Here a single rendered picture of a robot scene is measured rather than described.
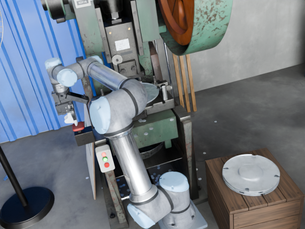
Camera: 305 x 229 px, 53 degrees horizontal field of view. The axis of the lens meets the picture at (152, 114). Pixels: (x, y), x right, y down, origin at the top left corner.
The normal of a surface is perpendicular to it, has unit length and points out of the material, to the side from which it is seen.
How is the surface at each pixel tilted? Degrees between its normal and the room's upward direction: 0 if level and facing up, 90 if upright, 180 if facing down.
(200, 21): 112
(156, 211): 73
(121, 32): 90
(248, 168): 0
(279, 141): 0
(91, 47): 90
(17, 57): 90
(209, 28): 121
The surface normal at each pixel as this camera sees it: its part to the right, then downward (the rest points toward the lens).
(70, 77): 0.62, 0.33
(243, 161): -0.15, -0.85
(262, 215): 0.15, 0.49
